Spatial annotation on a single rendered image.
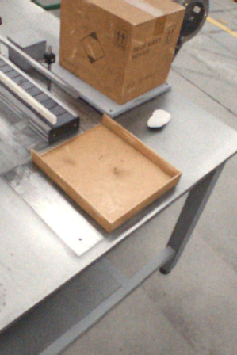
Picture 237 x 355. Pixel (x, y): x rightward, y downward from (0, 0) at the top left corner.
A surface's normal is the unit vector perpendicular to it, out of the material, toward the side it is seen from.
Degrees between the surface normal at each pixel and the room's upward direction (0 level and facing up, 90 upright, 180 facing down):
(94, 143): 0
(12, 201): 0
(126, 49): 90
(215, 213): 0
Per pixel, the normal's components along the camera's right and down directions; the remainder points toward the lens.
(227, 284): 0.14, -0.68
